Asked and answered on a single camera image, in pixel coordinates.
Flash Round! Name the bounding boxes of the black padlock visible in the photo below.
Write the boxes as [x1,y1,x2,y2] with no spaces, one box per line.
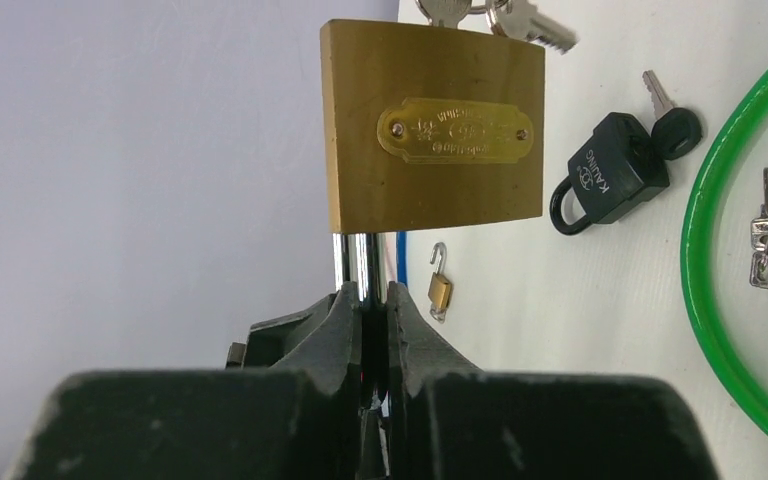
[549,112,670,236]

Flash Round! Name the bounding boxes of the blue cable lock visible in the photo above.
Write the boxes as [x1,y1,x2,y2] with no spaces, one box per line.
[395,231,408,286]

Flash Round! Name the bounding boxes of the small brass padlock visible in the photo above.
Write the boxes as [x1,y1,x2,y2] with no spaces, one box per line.
[428,242,453,323]

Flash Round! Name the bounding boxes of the silver keys of brass padlock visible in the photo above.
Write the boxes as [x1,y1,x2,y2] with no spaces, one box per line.
[414,0,579,53]

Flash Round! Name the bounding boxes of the green cable lock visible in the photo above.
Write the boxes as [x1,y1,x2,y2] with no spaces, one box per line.
[680,68,768,436]

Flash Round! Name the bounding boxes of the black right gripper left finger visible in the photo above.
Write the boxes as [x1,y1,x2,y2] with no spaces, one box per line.
[6,282,362,479]

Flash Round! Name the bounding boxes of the black padlock key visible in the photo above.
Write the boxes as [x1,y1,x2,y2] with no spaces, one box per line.
[642,70,703,161]

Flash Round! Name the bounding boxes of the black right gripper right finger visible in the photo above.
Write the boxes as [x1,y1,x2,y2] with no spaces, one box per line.
[386,282,718,479]

